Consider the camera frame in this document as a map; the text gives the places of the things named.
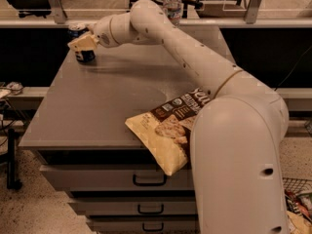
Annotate clear plastic water bottle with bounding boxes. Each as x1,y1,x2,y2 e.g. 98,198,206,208
163,0,181,26

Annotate black drawer handle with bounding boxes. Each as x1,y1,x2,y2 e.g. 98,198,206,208
141,223,164,232
136,204,164,215
133,175,167,187

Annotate blue pepsi can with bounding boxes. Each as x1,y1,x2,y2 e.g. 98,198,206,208
68,22,96,63

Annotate black top drawer handle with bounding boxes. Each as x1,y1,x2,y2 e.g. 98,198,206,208
133,175,167,187

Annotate black middle drawer handle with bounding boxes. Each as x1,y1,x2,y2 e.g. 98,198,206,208
136,204,164,215

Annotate black metal stand leg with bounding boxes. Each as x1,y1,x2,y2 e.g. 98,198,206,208
7,129,22,190

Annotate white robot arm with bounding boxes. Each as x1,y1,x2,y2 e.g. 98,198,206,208
69,0,290,234

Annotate grey drawer cabinet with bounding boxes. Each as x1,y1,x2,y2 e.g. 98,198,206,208
19,44,201,234

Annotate wire basket with snacks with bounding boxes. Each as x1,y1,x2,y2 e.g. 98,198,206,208
283,177,312,234

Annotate sea salt chips bag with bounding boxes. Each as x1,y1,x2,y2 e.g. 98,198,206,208
125,88,211,176

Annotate black bottom drawer handle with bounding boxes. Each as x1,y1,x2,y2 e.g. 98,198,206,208
141,223,164,232

